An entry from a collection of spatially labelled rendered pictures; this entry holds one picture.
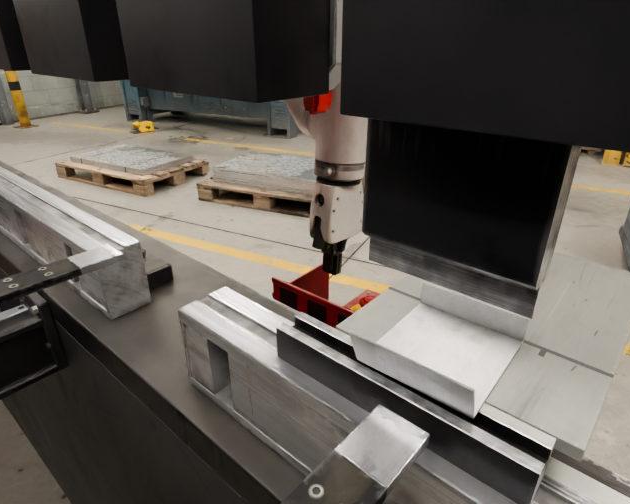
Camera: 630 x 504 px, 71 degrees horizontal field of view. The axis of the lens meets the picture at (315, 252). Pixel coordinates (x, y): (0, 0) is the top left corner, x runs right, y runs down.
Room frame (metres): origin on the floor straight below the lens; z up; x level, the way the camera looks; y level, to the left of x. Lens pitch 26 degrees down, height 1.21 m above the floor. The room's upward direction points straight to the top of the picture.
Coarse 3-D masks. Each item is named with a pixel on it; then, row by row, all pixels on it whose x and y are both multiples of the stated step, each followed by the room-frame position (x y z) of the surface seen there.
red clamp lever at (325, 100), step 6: (330, 90) 0.37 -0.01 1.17; (312, 96) 0.36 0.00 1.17; (318, 96) 0.36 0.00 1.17; (324, 96) 0.37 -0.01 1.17; (330, 96) 0.37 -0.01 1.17; (306, 102) 0.37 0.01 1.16; (312, 102) 0.36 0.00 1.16; (318, 102) 0.36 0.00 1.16; (324, 102) 0.37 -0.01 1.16; (330, 102) 0.37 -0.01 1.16; (306, 108) 0.37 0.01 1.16; (312, 108) 0.36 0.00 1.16; (318, 108) 0.36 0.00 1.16; (324, 108) 0.37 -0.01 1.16; (312, 114) 0.37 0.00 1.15
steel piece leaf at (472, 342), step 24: (432, 288) 0.32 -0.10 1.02; (432, 312) 0.31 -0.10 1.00; (456, 312) 0.30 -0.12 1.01; (480, 312) 0.29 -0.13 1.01; (504, 312) 0.28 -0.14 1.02; (384, 336) 0.27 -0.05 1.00; (408, 336) 0.27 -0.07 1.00; (432, 336) 0.27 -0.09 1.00; (456, 336) 0.27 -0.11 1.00; (480, 336) 0.27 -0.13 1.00; (504, 336) 0.27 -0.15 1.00; (432, 360) 0.25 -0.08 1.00; (456, 360) 0.25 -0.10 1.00; (480, 360) 0.25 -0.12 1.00; (504, 360) 0.25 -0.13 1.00; (480, 384) 0.22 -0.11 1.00; (480, 408) 0.20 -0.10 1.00
